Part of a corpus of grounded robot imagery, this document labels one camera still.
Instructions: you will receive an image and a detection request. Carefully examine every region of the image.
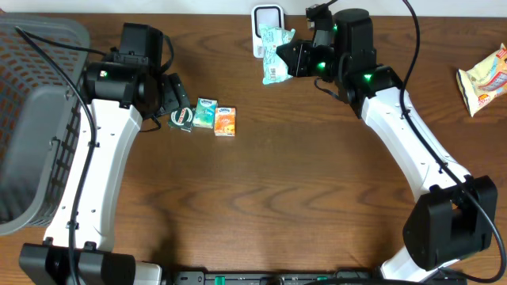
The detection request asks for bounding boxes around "green white round tin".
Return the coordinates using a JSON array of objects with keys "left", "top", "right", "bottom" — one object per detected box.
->
[{"left": 168, "top": 107, "right": 195, "bottom": 132}]

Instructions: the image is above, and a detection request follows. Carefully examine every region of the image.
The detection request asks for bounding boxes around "teal snack packet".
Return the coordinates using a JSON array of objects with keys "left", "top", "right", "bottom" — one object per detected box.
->
[{"left": 260, "top": 24, "right": 295, "bottom": 85}]

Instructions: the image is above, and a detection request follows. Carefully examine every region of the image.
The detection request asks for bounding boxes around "teal Kleenex tissue pack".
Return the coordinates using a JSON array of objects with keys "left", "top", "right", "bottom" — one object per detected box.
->
[{"left": 193, "top": 98, "right": 218, "bottom": 129}]

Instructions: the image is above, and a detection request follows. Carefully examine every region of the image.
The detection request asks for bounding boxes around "orange Kleenex tissue pack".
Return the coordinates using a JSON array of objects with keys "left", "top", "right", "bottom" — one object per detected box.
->
[{"left": 214, "top": 107, "right": 236, "bottom": 137}]

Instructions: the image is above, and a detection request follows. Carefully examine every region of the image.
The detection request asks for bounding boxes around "white blue snack bag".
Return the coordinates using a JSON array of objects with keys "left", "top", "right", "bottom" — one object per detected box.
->
[{"left": 456, "top": 44, "right": 506, "bottom": 117}]

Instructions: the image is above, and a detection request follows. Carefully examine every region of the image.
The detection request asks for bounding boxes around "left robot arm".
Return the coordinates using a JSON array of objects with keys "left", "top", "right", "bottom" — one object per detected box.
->
[{"left": 19, "top": 23, "right": 192, "bottom": 284}]

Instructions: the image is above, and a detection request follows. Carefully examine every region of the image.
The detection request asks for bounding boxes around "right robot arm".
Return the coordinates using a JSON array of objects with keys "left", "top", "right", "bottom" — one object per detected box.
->
[{"left": 276, "top": 3, "right": 506, "bottom": 284}]

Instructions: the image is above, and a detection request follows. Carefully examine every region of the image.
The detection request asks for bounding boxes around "white barcode scanner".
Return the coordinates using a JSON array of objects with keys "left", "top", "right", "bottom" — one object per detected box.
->
[{"left": 250, "top": 4, "right": 284, "bottom": 59}]

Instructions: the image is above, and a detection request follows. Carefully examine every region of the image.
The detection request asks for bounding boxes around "grey plastic shopping basket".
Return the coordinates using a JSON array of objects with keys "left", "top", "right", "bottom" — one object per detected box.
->
[{"left": 1, "top": 13, "right": 90, "bottom": 235}]

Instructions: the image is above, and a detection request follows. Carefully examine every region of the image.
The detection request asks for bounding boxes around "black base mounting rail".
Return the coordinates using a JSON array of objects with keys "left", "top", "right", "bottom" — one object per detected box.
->
[{"left": 165, "top": 269, "right": 467, "bottom": 285}]

